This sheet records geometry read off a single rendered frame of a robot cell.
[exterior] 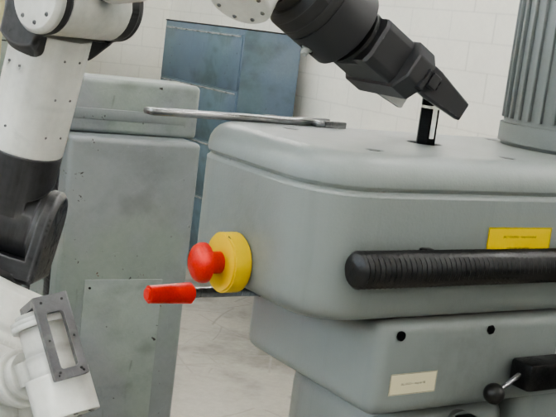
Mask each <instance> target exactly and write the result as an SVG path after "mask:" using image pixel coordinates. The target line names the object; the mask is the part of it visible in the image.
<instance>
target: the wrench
mask: <svg viewBox="0 0 556 417"><path fill-rule="evenodd" d="M143 112H144V113H146V114H150V115H153V116H166V117H191V118H203V119H216V120H229V121H242V122H267V123H279V124H292V125H305V126H314V127H326V128H339V129H346V126H347V123H346V122H334V121H330V119H327V118H320V117H284V116H276V115H270V114H265V115H261V114H248V113H226V112H214V111H202V110H190V109H178V108H155V107H144V110H143Z"/></svg>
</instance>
